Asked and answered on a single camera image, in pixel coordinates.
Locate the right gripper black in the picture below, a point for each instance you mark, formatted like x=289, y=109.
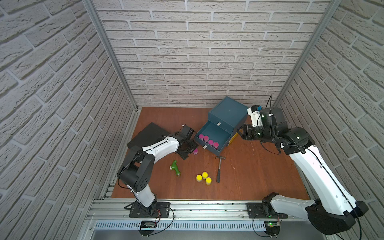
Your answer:
x=246, y=132

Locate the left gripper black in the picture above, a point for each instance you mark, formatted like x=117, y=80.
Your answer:
x=186, y=144

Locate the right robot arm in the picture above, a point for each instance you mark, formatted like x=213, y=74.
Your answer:
x=335, y=210

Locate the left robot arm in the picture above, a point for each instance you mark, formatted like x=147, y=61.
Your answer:
x=149, y=146

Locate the teal drawer cabinet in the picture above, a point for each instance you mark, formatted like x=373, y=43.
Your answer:
x=229, y=114

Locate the green toy drill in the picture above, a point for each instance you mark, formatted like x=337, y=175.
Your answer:
x=175, y=168

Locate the black tool case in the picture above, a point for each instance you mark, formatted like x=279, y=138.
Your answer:
x=150, y=135

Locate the steel claw hammer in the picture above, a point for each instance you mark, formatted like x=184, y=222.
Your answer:
x=221, y=158

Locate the left controller box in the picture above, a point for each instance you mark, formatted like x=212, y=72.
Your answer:
x=147, y=228

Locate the controller box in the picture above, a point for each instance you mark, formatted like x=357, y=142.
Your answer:
x=147, y=228
x=272, y=228

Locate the right controller box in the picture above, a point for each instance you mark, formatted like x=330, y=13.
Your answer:
x=272, y=228

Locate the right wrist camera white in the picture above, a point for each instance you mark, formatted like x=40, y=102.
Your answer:
x=254, y=113

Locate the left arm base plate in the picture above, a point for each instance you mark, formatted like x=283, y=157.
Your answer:
x=156, y=210

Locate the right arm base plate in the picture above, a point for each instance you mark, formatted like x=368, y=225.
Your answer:
x=255, y=210

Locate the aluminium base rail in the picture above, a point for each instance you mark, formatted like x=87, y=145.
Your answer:
x=187, y=215

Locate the right corner aluminium post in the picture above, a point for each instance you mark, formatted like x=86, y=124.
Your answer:
x=323, y=23

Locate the corner aluminium post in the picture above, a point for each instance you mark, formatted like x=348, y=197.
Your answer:
x=94, y=16
x=323, y=23

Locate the left corner aluminium post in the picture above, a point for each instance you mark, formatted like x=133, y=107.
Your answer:
x=94, y=16

